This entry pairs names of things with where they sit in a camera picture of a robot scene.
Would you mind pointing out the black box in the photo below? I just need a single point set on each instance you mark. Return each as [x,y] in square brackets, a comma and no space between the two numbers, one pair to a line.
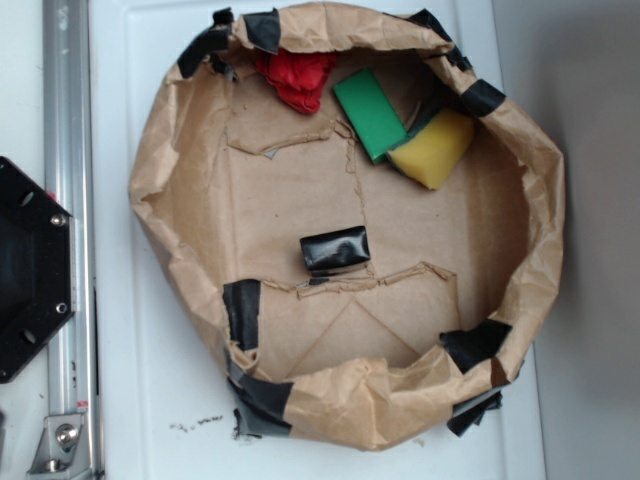
[335,251]

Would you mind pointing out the brown paper bag bin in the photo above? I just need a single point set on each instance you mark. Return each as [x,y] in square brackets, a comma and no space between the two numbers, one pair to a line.
[228,179]

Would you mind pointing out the green block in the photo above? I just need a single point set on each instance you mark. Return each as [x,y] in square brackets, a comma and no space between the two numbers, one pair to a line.
[370,113]

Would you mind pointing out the yellow sponge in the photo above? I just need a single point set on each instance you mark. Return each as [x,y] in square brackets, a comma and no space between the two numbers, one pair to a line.
[432,153]

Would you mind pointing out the aluminium extrusion rail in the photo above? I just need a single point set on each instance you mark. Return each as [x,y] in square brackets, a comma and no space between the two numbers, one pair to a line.
[72,354]

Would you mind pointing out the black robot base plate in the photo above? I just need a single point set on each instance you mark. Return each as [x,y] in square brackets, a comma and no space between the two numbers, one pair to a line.
[36,269]

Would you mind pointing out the metal corner bracket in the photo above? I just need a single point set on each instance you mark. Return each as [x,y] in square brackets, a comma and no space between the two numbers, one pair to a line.
[63,451]

